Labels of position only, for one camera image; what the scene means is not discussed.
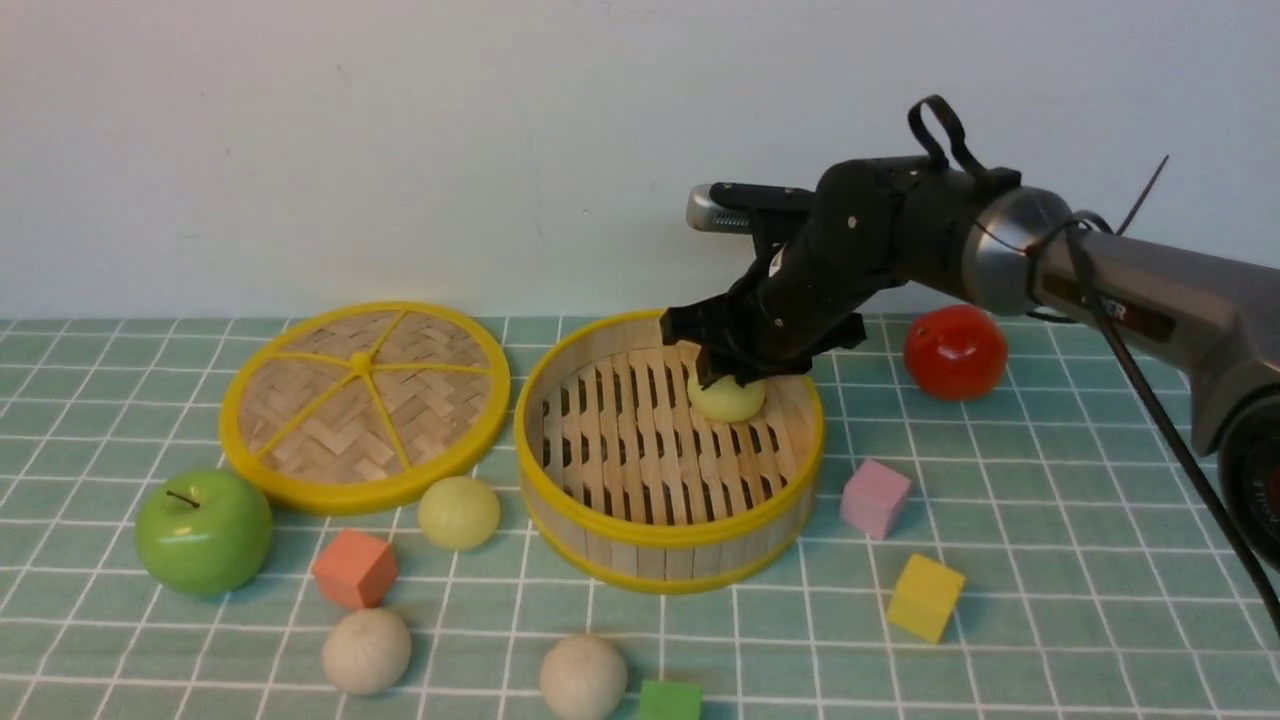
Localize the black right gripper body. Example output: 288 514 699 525
660 158 925 364

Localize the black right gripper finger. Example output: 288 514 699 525
696 345 769 389
764 354 815 377

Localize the yellow-green bun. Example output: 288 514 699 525
417 477 502 552
686 372 768 423

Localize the white bun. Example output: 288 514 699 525
321 609 413 697
539 634 628 719

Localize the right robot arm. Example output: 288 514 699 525
659 156 1277 566

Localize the bamboo steamer tray yellow rim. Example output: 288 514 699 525
513 310 826 594

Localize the woven bamboo steamer lid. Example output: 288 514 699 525
218 301 512 516

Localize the red tomato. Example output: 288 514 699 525
902 304 1009 402

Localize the pink cube block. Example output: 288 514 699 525
838 459 913 541

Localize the yellow cube block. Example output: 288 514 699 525
886 553 966 644

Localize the green checkered tablecloth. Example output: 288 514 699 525
1 316 1277 719

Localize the green cube block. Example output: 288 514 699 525
635 678 703 720

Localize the orange cube block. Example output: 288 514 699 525
311 529 401 610

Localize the green apple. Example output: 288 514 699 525
134 468 274 597

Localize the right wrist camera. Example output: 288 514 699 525
685 182 817 234

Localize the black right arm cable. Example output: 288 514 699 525
908 95 1280 632

